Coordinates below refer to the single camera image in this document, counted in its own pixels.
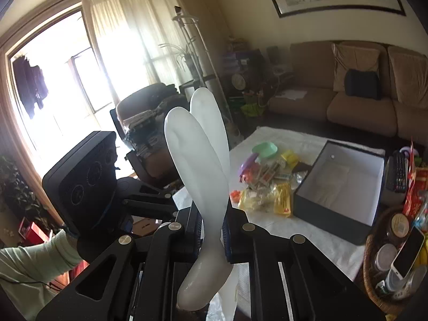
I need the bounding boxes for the yellow food mould bag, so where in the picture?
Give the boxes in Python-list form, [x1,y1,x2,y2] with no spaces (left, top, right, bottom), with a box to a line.
[237,181,294,218]

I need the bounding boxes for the round clock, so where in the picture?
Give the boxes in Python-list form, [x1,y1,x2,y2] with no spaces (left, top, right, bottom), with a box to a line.
[231,73,247,91]

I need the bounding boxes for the brown armchair with clothes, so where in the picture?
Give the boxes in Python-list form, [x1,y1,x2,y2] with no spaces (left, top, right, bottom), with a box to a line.
[110,83,189,188]

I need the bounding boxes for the black box white interior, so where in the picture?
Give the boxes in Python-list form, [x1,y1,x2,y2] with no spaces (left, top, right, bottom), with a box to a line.
[293,141,386,246]

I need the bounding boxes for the green plastic dish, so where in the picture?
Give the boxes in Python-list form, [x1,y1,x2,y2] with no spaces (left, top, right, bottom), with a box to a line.
[252,141,278,159]

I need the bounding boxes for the wicker basket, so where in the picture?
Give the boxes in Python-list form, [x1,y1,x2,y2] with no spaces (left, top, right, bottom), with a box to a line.
[362,207,410,316]

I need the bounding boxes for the yellow snack packet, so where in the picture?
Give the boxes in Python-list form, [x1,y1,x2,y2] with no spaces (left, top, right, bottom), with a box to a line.
[281,149,300,169]

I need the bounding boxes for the dark blue lumbar cushion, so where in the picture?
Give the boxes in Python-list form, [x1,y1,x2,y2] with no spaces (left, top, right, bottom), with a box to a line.
[344,69,381,100]

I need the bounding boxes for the white striped tablecloth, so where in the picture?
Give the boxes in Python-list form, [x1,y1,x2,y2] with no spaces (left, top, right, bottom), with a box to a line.
[172,125,385,281]

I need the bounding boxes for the white plastic bag pack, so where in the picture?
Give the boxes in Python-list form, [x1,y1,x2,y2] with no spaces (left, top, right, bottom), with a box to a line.
[313,161,350,209]

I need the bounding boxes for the white coat stand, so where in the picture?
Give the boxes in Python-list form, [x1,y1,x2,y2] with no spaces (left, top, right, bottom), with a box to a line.
[172,5,243,148]

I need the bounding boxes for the white rubber glove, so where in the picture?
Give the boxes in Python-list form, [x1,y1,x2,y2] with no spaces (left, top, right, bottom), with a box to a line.
[164,88,233,311]

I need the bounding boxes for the white smartphone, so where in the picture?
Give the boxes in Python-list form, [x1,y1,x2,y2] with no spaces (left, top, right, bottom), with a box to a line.
[391,227,425,280]

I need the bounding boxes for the clear crumpled plastic bag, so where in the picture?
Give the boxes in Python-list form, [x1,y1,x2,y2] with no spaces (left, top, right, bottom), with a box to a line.
[240,162,308,188]

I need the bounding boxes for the red snack bag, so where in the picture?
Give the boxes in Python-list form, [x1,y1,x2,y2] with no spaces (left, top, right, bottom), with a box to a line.
[403,143,427,223]

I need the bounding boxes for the papers on sofa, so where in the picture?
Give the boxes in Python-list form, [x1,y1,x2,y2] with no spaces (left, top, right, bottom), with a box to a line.
[276,89,308,101]

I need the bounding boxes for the brown three-seat sofa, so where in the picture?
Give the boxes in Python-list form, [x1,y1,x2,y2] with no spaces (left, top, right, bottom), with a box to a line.
[268,41,427,146]

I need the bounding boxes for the green sleeved left forearm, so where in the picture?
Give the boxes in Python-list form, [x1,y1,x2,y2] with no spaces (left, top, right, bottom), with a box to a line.
[1,230,82,320]

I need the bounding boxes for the purple plastic lid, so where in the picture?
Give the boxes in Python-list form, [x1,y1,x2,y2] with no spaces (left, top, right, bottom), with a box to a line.
[238,153,259,177]

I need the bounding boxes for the black remote control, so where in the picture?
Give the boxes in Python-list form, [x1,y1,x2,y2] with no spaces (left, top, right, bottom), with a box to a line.
[385,151,408,193]

